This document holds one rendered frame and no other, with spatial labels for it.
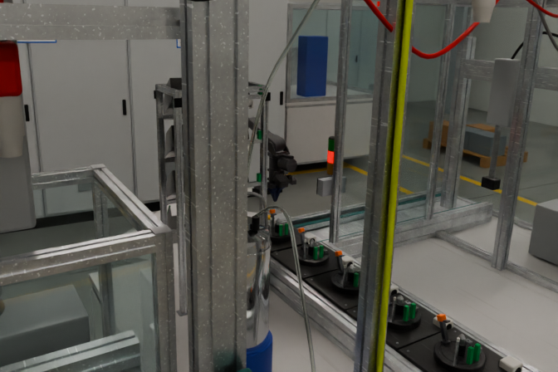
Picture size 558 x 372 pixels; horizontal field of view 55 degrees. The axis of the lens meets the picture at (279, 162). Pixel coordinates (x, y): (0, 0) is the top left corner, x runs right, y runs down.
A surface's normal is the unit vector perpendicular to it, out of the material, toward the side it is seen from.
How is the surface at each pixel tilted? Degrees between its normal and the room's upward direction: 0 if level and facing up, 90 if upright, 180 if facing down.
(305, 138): 90
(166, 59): 90
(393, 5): 90
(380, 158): 90
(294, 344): 0
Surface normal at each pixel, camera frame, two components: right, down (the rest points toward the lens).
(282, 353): 0.02, -0.96
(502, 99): -0.85, 0.12
